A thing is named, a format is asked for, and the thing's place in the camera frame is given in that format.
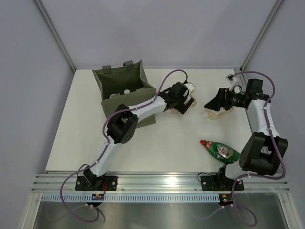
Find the aluminium frame post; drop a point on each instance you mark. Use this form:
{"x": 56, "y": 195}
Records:
{"x": 52, "y": 29}
{"x": 262, "y": 33}

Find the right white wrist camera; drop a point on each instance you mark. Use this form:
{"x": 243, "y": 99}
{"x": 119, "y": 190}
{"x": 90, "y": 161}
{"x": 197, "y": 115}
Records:
{"x": 233, "y": 80}

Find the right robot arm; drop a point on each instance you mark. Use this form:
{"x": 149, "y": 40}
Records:
{"x": 262, "y": 156}

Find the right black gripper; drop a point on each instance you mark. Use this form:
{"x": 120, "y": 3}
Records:
{"x": 221, "y": 100}

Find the left aluminium frame post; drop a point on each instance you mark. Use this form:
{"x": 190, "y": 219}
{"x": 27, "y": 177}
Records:
{"x": 52, "y": 29}

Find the green Fairy dish soap bottle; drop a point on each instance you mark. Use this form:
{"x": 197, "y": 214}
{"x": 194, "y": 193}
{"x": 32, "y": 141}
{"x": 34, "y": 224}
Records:
{"x": 221, "y": 152}

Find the grey Murrayle bottle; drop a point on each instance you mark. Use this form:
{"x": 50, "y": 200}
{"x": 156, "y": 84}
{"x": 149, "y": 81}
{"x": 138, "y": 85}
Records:
{"x": 114, "y": 95}

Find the aluminium mounting rail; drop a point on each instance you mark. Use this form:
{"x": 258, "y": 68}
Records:
{"x": 159, "y": 183}

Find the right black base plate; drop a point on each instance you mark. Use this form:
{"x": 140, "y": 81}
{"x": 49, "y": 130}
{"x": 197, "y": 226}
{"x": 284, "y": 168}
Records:
{"x": 212, "y": 183}

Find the olive green canvas bag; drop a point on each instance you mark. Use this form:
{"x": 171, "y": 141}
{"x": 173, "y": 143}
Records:
{"x": 115, "y": 80}

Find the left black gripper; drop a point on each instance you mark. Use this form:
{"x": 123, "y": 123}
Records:
{"x": 182, "y": 107}

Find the right aluminium frame post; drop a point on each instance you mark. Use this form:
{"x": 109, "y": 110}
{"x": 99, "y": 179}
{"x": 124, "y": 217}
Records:
{"x": 262, "y": 33}

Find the amber soap bottle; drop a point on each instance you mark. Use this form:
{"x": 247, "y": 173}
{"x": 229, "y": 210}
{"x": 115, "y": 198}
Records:
{"x": 213, "y": 115}
{"x": 175, "y": 112}

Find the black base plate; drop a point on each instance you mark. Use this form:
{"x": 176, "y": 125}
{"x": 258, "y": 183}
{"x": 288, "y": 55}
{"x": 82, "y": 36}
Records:
{"x": 212, "y": 183}
{"x": 104, "y": 183}

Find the white slotted cable duct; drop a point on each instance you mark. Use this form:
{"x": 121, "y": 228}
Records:
{"x": 142, "y": 198}

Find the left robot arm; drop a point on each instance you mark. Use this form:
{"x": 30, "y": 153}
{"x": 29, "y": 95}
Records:
{"x": 119, "y": 128}

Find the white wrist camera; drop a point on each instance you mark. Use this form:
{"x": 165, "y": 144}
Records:
{"x": 190, "y": 88}
{"x": 233, "y": 80}

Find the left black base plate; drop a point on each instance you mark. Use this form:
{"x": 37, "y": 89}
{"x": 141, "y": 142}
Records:
{"x": 104, "y": 183}

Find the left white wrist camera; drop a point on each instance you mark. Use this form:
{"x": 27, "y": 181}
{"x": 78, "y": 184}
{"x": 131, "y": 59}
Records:
{"x": 190, "y": 88}

